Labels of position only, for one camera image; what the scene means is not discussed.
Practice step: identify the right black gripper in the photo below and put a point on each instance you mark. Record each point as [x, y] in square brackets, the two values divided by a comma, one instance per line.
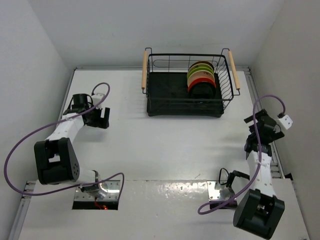
[275, 135]

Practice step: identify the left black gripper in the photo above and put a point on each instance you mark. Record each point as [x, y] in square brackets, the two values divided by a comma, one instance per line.
[101, 122]

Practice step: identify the orange plate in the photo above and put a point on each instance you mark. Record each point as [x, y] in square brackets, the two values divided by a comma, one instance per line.
[201, 80]

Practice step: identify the cream plate with black patch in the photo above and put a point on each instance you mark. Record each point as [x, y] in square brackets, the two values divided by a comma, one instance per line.
[200, 74]

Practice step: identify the beige floral plate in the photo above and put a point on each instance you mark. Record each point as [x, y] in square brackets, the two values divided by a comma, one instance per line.
[200, 65]

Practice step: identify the lime green plate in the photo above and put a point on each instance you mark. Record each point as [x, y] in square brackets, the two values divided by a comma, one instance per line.
[200, 68]

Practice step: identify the brown yellow patterned plate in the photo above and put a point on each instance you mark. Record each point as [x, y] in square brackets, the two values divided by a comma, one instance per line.
[203, 62]

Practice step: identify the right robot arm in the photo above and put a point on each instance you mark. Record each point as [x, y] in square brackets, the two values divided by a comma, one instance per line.
[260, 211]

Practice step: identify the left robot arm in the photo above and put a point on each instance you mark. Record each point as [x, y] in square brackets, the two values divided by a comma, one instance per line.
[56, 160]

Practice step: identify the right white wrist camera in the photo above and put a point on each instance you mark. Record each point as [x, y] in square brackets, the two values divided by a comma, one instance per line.
[285, 121]

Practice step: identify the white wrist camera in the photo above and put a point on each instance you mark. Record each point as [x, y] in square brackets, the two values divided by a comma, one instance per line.
[285, 121]
[96, 98]

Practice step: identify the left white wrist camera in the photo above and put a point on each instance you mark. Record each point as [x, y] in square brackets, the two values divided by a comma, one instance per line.
[96, 98]

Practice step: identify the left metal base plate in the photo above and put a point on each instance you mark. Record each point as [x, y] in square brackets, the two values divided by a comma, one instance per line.
[110, 191]

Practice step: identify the metal base plate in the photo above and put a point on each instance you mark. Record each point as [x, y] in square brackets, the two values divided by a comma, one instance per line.
[218, 192]
[110, 191]

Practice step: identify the black wire dish rack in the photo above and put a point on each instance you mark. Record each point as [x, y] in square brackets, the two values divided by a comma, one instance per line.
[164, 82]

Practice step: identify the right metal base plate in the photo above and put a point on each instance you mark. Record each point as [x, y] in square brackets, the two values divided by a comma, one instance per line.
[218, 192]

